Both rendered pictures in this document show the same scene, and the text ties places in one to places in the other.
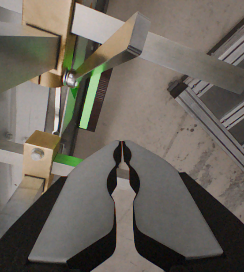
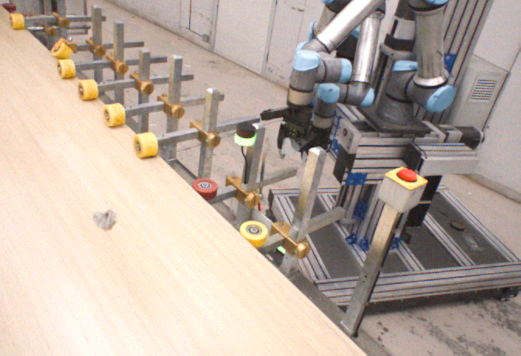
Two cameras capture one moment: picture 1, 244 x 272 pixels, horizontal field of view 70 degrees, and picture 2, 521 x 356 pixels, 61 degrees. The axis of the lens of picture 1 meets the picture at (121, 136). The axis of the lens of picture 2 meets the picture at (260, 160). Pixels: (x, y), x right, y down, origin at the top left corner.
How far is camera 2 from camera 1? 1.45 m
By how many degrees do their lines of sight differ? 75
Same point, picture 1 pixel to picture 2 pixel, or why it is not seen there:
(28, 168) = (285, 232)
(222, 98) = (343, 267)
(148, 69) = not seen: hidden behind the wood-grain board
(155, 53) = (268, 176)
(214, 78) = (287, 171)
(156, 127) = not seen: outside the picture
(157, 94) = not seen: hidden behind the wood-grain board
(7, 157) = (274, 238)
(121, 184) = (323, 216)
